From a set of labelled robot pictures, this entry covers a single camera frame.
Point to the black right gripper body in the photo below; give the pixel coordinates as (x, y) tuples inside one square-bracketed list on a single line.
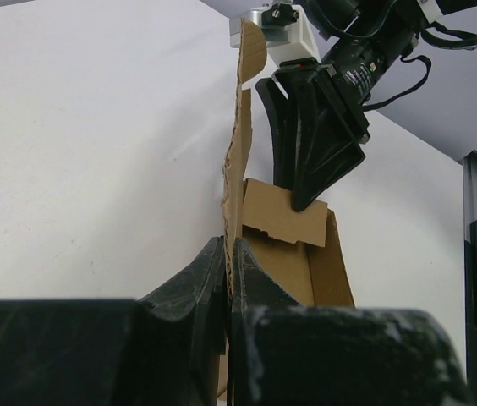
[(350, 70)]

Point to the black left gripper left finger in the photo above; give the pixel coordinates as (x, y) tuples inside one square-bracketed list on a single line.
[(163, 349)]

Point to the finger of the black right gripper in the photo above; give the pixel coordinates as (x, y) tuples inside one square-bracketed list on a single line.
[(283, 117), (325, 154)]

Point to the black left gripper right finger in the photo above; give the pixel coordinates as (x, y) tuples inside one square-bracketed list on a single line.
[(285, 353)]

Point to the brown cardboard box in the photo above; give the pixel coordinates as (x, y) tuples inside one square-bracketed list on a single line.
[(301, 251)]

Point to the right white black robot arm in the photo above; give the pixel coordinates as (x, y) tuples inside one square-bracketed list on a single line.
[(363, 19)]

